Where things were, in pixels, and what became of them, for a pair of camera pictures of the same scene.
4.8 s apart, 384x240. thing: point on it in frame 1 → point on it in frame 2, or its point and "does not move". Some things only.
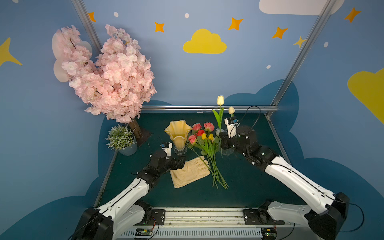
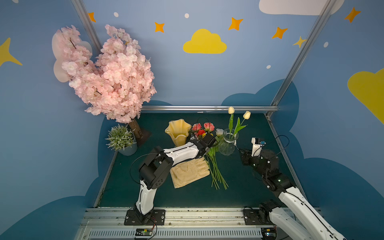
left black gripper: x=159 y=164 → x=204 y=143
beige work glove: x=192 y=171 does not move
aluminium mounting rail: x=207 y=224 does not move
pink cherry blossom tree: x=116 y=82 does not move
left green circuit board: x=143 y=232 does not move
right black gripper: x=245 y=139 → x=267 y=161
